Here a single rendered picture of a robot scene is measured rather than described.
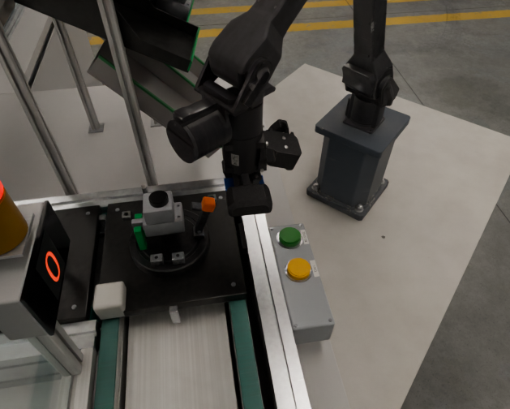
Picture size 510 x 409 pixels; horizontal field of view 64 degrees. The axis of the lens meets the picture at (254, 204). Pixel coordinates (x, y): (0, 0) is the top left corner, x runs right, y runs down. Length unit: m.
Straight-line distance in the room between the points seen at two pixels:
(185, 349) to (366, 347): 0.32
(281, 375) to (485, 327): 1.42
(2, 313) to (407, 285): 0.69
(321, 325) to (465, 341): 1.27
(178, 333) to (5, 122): 0.88
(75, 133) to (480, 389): 1.63
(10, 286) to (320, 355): 0.51
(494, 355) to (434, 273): 1.04
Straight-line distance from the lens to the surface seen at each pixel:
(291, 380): 0.63
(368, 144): 0.81
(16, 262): 0.44
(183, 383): 0.69
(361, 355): 0.78
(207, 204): 0.66
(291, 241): 0.74
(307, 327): 0.67
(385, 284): 0.86
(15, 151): 1.25
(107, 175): 1.07
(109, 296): 0.69
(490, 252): 2.21
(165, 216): 0.66
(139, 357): 0.71
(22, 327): 0.46
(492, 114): 3.11
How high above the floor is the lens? 1.56
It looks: 48 degrees down
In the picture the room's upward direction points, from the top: straight up
